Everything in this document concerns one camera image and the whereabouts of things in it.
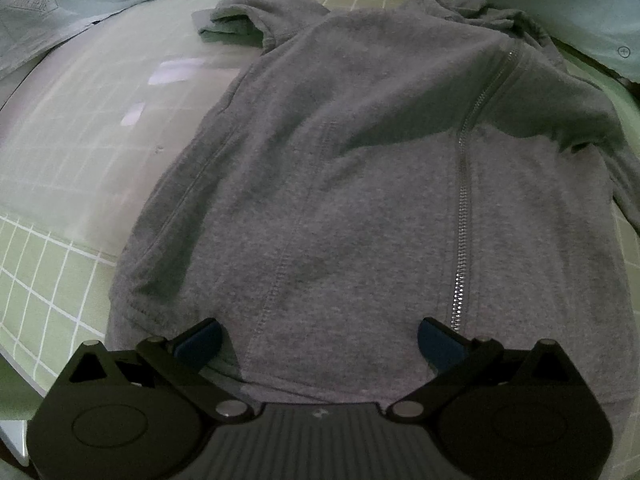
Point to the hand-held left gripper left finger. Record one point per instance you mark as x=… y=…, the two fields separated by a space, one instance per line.
x=200 y=346

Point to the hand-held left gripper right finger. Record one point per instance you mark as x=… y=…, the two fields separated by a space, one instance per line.
x=440 y=347

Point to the grey zip hoodie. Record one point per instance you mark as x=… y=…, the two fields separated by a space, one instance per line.
x=350 y=160

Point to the green grid mat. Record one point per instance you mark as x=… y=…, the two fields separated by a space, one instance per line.
x=40 y=270

